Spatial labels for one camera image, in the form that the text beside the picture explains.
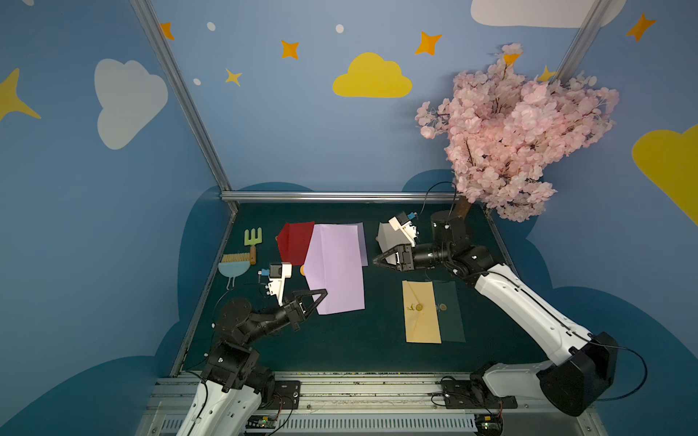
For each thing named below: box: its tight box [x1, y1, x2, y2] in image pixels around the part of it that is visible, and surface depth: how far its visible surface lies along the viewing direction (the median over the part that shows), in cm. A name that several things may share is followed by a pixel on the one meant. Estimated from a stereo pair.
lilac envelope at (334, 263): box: [304, 224, 365, 316], surface depth 67 cm
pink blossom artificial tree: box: [416, 44, 619, 223], surface depth 73 cm
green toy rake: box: [243, 227, 263, 266], surface depth 111 cm
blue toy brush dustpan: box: [218, 252, 251, 290], surface depth 106 cm
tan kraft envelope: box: [401, 279, 442, 345], surface depth 92 cm
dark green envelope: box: [433, 280, 467, 343], surface depth 91 cm
